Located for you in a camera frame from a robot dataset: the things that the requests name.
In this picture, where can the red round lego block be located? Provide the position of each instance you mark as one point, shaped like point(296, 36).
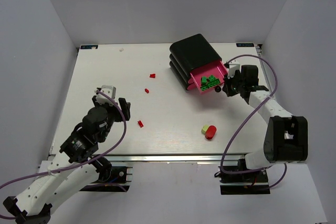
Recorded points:
point(210, 132)

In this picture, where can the pink drawer with black knob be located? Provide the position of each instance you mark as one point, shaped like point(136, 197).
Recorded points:
point(215, 68)

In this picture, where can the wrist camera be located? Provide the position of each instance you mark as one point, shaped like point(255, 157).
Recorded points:
point(232, 67)
point(105, 94)

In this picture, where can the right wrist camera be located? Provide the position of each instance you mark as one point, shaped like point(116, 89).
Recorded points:
point(232, 67)

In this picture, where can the green long lego plate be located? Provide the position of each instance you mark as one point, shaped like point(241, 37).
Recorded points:
point(213, 83)
point(205, 87)

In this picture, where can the green square lego brick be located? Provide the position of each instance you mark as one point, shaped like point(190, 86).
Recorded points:
point(203, 80)

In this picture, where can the black drawer cabinet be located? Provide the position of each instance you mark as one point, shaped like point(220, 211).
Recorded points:
point(188, 54)

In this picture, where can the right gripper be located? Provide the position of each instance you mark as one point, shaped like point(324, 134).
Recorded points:
point(230, 86)

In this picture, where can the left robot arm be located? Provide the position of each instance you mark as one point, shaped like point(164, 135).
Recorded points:
point(75, 166)

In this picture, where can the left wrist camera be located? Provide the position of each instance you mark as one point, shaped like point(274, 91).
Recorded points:
point(105, 94)

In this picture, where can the green lego brick in drawer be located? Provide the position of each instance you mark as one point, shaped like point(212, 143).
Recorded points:
point(211, 78)

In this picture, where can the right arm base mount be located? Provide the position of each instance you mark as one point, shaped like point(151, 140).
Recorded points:
point(254, 183)

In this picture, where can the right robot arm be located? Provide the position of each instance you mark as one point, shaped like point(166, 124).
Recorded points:
point(286, 138)

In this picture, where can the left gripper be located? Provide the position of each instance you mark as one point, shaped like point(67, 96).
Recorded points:
point(115, 107)

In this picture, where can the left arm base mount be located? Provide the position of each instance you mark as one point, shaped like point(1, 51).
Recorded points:
point(116, 179)

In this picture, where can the red sloped lego piece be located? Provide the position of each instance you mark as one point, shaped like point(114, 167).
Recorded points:
point(140, 124)

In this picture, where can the pale yellow small lego brick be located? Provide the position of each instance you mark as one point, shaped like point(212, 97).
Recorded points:
point(204, 129)

